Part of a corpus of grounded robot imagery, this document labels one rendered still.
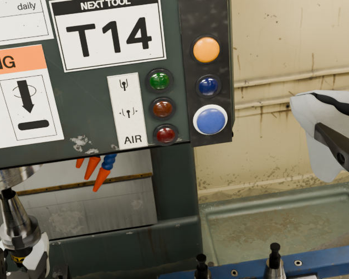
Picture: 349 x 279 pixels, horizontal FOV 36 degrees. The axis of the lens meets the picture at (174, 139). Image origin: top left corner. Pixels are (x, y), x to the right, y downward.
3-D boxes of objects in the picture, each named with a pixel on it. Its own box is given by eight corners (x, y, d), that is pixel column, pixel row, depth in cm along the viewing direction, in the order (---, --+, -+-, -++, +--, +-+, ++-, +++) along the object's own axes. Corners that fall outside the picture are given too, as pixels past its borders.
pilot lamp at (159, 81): (172, 91, 54) (169, 71, 52) (149, 93, 53) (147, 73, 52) (171, 88, 54) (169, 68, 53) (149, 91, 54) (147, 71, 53)
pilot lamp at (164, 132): (177, 144, 57) (175, 126, 56) (157, 146, 57) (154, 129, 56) (176, 140, 58) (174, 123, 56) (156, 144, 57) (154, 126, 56)
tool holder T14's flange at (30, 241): (42, 222, 92) (39, 211, 91) (40, 247, 87) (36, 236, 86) (4, 229, 91) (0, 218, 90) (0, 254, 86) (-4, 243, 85)
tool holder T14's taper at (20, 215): (32, 216, 90) (22, 184, 86) (31, 233, 86) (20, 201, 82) (6, 220, 89) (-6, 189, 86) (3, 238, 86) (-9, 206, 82)
